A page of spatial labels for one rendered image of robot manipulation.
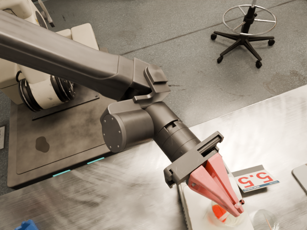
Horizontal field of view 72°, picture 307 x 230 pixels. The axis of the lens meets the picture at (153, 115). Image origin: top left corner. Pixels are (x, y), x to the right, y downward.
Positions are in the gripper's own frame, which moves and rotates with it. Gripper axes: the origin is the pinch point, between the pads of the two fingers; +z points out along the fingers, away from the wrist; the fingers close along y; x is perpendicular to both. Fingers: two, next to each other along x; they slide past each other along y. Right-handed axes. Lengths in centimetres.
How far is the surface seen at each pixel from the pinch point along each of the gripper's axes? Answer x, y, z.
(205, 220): 17.5, -1.1, -1.7
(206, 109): 100, 64, -59
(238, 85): 100, 98, -61
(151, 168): 26.1, -3.0, -20.3
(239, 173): 25.8, 14.9, -5.2
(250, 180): 24.0, 15.1, -2.2
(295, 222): 26.3, 16.8, 10.2
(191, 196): 17.4, -0.6, -6.9
